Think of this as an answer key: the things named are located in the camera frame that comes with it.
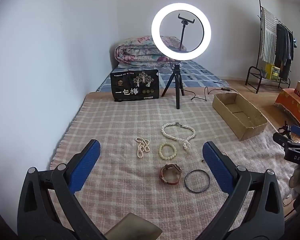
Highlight white ring light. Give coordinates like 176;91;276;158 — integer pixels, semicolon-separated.
151;3;212;61

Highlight striped hanging cloth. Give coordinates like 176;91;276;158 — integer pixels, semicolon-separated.
260;7;278;63

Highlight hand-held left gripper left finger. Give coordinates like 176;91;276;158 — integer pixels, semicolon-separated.
17;139;108;240

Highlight black snack bag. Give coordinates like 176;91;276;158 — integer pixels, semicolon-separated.
110;68;160;102

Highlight black phone holder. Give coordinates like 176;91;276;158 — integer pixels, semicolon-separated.
177;13;196;52

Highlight person's right hand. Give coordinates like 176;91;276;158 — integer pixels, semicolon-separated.
283;166;300;207

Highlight brown strap wristwatch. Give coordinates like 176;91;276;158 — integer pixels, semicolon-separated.
159;164;182;185

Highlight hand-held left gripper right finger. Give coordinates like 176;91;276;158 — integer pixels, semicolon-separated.
195;141;285;240

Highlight dark hanging clothes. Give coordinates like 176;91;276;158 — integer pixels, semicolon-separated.
274;24;294;80

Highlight cardboard box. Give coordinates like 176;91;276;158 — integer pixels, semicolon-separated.
212;93;268;141

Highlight twisted pearl necklace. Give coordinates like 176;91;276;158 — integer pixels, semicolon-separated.
161;122;196;151

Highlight yellow box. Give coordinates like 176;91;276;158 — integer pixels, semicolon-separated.
265;64;280;80

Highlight black tripod stand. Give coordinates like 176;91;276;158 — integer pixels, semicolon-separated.
161;62;185;110

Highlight thin pearl necklace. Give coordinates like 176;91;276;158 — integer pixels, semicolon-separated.
135;137;151;159

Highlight black clothes rack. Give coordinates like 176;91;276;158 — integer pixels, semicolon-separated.
245;0;297;94

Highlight black power cable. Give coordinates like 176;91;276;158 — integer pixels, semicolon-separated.
184;86;237;102

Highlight blue patterned bedsheet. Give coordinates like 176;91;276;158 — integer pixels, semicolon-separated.
96;60;223;93

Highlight pink plaid blanket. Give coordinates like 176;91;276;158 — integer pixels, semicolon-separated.
49;91;298;240

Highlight dark thin bangle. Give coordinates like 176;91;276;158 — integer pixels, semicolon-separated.
185;170;211;193

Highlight cream bead bracelet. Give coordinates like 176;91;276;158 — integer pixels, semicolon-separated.
158;142;177;160

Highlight folded floral quilt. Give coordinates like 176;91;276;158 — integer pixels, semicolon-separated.
114;36;180;68

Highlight small black clamp stand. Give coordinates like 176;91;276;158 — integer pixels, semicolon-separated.
279;121;291;137

